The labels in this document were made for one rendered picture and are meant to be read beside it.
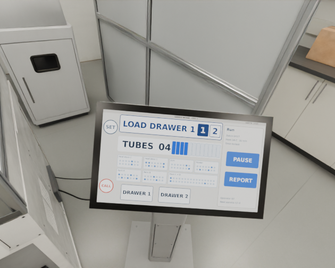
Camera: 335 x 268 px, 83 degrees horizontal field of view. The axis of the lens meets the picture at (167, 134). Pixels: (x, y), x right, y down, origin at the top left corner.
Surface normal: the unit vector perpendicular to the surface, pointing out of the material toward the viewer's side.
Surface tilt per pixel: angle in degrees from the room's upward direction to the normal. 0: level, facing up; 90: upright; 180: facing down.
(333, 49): 90
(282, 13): 90
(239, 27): 90
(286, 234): 0
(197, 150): 50
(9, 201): 90
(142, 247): 5
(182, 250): 5
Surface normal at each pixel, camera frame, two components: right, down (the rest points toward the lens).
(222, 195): 0.04, 0.04
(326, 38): -0.78, 0.34
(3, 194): 0.56, 0.59
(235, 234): 0.09, -0.74
